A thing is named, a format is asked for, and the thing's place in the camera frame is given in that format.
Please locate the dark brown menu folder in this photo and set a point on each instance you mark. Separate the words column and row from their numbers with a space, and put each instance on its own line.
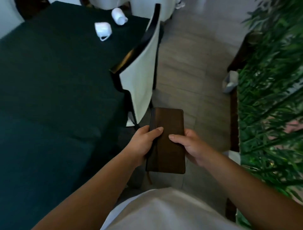
column 167, row 142

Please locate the person's right forearm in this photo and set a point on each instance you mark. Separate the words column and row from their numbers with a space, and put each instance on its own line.
column 253, row 194

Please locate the person's white shirt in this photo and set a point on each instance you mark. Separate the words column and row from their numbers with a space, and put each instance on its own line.
column 165, row 210

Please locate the green leafy plant partition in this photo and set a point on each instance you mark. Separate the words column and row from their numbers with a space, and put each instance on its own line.
column 272, row 99

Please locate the person's left thumb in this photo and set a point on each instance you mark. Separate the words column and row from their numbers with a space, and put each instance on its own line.
column 155, row 133

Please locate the black chair with white cover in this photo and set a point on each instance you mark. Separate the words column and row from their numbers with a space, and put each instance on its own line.
column 139, row 71

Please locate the white covered chair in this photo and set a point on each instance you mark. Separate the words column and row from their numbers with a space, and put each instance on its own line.
column 153, row 8
column 107, row 3

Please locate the person's right thumb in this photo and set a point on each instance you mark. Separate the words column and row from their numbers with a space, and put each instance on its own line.
column 178, row 139

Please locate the dark green tablecloth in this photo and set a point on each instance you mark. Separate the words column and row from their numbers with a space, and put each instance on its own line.
column 54, row 99

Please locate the dark wooden planter base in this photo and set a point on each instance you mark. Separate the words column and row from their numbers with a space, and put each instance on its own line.
column 236, row 94

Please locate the person's left forearm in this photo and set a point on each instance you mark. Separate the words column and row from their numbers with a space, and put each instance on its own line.
column 82, row 196

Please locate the person's right hand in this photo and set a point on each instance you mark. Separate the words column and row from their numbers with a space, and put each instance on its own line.
column 195, row 148

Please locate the person's left hand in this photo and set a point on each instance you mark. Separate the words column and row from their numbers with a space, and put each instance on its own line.
column 138, row 144

